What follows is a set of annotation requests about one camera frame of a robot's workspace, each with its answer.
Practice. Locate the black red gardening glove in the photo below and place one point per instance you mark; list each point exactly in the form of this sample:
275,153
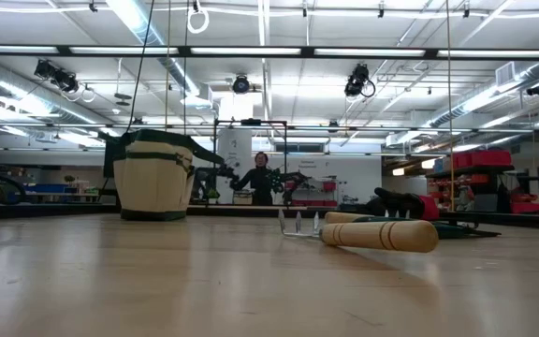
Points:
405,202

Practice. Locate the green pruning shears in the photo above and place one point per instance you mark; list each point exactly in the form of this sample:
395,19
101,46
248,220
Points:
452,230

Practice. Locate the person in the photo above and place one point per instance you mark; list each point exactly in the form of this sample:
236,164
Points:
260,185

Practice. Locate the background robot station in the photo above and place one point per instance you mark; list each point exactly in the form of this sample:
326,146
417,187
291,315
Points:
293,179

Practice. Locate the black overhead light bar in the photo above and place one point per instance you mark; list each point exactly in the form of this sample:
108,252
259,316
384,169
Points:
246,50

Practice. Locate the bin rack red grey bins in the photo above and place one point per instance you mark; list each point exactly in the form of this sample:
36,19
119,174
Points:
482,159

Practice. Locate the black ceiling-mounted camera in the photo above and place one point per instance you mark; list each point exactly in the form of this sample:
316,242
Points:
241,85
356,82
537,89
66,80

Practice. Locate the black aluminium rig frame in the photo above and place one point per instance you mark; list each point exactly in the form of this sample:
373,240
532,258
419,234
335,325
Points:
63,211

